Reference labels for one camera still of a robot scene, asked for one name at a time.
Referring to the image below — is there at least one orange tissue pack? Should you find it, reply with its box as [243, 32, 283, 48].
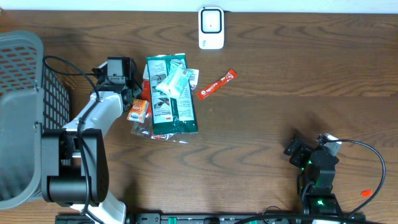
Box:
[127, 99, 149, 123]

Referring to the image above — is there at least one red dustpan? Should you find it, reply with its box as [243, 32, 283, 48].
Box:
[131, 65, 195, 144]

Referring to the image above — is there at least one green grip gloves package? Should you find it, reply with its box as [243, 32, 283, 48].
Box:
[146, 54, 198, 135]

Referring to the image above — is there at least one mint green wipes pack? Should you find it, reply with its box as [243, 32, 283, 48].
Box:
[155, 62, 193, 99]

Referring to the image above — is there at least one red snack stick packet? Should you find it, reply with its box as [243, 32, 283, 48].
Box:
[197, 69, 238, 100]

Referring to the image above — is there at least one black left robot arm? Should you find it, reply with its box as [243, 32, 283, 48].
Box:
[41, 57, 142, 223]

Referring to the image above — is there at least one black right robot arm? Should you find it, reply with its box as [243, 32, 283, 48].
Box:
[284, 134, 342, 216]

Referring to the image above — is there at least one white barcode scanner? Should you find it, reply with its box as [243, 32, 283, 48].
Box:
[198, 7, 225, 50]

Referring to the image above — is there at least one red sticker on table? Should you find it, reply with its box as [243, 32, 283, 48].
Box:
[361, 189, 373, 197]

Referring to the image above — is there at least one grey plastic basket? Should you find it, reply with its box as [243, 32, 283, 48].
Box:
[1, 30, 70, 210]

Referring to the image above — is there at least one black right camera cable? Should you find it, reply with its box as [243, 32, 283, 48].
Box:
[322, 139, 387, 218]

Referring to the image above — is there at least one black camera cable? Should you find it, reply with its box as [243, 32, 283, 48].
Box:
[322, 139, 387, 218]
[42, 55, 103, 224]

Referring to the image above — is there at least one black left camera cable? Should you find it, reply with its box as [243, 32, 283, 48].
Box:
[42, 55, 103, 224]

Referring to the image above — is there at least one black mounting rail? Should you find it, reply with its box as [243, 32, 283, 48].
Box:
[55, 212, 368, 224]

